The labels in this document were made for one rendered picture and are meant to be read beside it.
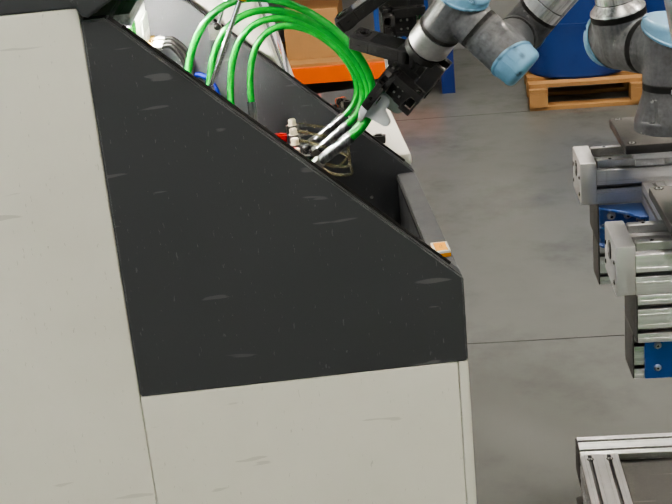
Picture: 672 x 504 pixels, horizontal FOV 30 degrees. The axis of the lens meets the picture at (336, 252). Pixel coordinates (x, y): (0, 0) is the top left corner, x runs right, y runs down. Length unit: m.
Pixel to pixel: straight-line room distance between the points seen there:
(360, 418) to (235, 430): 0.22
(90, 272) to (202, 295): 0.19
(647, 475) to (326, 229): 1.21
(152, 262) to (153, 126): 0.23
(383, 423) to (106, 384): 0.49
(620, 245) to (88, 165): 0.89
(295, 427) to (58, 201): 0.58
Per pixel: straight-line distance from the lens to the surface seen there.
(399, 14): 2.34
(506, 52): 2.06
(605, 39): 2.71
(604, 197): 2.65
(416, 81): 2.18
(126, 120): 2.07
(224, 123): 2.06
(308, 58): 7.80
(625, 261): 2.17
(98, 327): 2.19
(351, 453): 2.29
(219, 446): 2.27
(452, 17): 2.07
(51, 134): 2.09
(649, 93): 2.64
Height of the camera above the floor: 1.75
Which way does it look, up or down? 20 degrees down
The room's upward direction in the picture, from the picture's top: 5 degrees counter-clockwise
